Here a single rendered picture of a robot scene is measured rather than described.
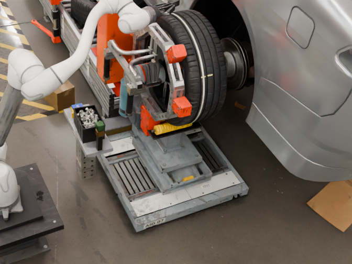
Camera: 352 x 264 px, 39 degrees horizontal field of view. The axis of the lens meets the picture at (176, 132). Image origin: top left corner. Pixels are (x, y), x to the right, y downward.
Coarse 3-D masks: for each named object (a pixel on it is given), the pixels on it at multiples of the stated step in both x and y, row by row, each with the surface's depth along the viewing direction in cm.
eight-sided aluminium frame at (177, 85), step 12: (156, 24) 280; (144, 36) 297; (156, 36) 272; (168, 48) 266; (168, 72) 269; (180, 72) 268; (180, 84) 268; (144, 96) 311; (180, 96) 273; (156, 108) 306; (168, 108) 280; (156, 120) 299
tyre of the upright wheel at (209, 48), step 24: (168, 24) 274; (192, 24) 274; (144, 48) 311; (192, 48) 266; (216, 48) 271; (192, 72) 265; (216, 72) 272; (192, 96) 270; (216, 96) 278; (168, 120) 304; (192, 120) 289
